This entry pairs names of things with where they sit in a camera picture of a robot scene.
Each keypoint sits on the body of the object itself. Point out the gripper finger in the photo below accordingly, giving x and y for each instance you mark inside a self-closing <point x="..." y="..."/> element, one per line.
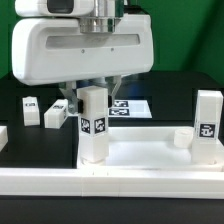
<point x="113" y="84"/>
<point x="69" y="91"/>

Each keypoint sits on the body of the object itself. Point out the white L-shaped obstacle fence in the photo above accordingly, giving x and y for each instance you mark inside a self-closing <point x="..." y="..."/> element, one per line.
<point x="111" y="183"/>

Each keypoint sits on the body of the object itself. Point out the white desk top tray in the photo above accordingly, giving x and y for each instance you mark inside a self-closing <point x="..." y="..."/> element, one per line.
<point x="153" y="148"/>

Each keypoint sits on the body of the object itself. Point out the white U-shaped marker base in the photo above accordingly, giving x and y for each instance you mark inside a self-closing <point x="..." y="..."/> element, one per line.
<point x="58" y="113"/>

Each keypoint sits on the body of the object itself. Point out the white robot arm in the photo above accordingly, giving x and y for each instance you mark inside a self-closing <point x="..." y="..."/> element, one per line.
<point x="103" y="19"/>

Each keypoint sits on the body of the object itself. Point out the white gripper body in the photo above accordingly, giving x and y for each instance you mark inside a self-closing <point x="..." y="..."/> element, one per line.
<point x="46" y="51"/>

